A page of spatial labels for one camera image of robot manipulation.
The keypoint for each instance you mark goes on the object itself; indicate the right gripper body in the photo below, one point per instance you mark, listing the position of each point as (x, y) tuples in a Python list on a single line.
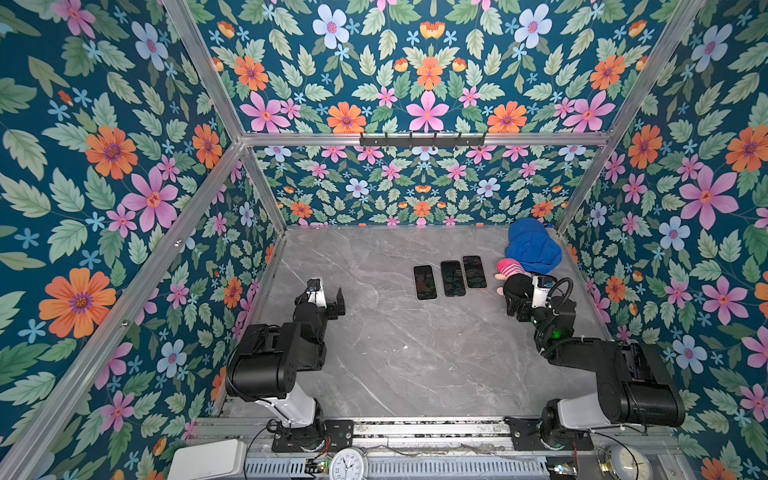
[(528, 314)]

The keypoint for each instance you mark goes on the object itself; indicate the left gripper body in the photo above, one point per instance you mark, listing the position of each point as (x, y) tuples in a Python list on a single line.
[(326, 312)]

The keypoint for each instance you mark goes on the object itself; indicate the black phone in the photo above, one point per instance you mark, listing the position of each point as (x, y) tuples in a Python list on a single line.
[(474, 272), (425, 282)]

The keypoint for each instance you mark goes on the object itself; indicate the black phone case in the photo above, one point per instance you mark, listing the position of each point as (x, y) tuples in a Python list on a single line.
[(453, 278)]

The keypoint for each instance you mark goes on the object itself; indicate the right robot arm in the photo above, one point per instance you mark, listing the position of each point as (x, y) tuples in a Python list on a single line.
[(633, 387)]

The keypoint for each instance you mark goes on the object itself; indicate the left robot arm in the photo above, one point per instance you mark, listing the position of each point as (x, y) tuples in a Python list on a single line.
[(265, 365)]

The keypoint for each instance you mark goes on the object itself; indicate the doll with blue cloth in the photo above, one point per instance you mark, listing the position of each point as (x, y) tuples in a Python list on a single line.
[(531, 251)]

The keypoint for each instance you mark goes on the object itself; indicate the white clock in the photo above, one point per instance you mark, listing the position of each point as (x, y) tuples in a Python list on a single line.
[(348, 464)]

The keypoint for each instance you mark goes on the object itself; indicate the white heat sink strip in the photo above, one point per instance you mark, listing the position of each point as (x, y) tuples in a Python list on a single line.
[(474, 467)]

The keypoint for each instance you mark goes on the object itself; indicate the brass alarm clock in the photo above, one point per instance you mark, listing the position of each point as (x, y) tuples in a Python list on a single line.
[(621, 462)]

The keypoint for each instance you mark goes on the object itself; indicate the white box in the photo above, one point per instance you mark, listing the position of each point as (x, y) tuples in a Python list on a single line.
[(216, 460)]

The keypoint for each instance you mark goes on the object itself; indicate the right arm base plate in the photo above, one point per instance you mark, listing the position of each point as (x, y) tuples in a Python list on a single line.
[(529, 434)]

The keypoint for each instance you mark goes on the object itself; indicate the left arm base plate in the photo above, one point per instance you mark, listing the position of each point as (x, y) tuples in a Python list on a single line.
[(325, 436)]

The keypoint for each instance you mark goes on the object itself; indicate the black hook rail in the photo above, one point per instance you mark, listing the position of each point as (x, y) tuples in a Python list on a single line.
[(409, 140)]

